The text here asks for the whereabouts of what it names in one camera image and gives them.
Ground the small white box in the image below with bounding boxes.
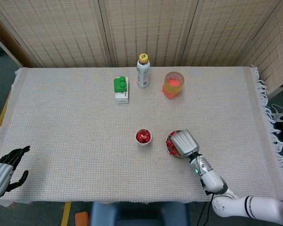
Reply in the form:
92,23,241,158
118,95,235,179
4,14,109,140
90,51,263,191
115,82,130,105

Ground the white paper cup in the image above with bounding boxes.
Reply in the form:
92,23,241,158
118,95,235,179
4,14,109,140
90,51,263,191
134,128,153,147

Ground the blue padded seat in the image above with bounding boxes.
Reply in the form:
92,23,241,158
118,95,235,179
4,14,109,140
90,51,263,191
89,202,191,226

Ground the left black-fingered robot hand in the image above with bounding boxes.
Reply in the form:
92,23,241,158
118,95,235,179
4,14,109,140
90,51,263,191
0,145,31,200

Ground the metal bowl of red candies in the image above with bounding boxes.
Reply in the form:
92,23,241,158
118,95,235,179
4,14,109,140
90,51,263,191
165,130,189,160

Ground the orange drink cup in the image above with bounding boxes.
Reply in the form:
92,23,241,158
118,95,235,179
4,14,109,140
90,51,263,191
164,72,185,94

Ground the woven bamboo folding screen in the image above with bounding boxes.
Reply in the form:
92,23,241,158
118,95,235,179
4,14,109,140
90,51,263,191
0,0,283,96

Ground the white cable bundle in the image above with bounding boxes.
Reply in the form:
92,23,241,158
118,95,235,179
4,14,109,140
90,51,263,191
270,103,283,123

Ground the small orange foam block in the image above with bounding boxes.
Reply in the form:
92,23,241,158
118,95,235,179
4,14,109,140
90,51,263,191
75,211,90,226

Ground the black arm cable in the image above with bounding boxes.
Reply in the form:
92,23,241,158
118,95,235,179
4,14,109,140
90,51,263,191
200,176,213,196

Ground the right orange-tipped robot hand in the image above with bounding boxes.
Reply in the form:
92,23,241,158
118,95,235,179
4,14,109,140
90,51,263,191
171,129,200,158

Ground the white bottle yellow cap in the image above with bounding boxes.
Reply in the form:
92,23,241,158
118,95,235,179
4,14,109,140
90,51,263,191
136,53,150,89

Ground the beige woven tablecloth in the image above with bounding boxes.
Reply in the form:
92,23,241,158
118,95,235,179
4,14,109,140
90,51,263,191
0,65,283,205

